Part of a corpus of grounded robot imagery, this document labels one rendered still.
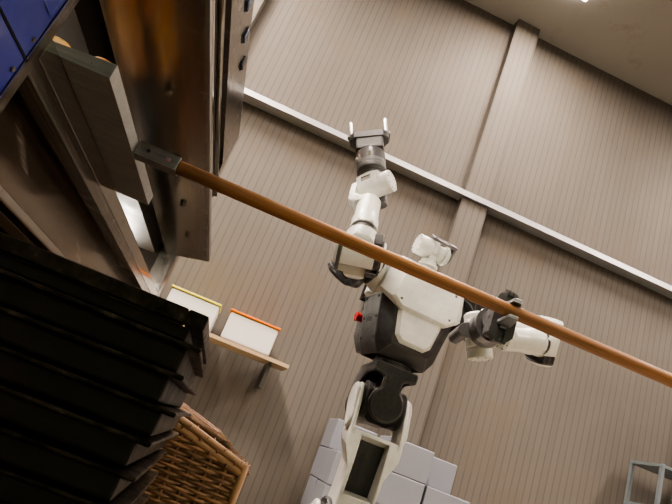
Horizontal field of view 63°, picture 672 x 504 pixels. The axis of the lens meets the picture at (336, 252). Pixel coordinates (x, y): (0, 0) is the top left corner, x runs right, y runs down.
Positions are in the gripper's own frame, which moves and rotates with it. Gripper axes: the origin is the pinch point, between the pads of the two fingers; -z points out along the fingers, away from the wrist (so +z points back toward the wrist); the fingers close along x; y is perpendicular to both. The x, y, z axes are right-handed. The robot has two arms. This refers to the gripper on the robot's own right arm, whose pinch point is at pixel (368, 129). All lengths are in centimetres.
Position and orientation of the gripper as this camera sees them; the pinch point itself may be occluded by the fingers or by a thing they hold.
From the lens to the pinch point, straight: 175.3
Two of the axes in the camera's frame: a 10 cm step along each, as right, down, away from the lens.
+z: 0.2, 8.5, -5.2
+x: 9.9, -0.9, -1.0
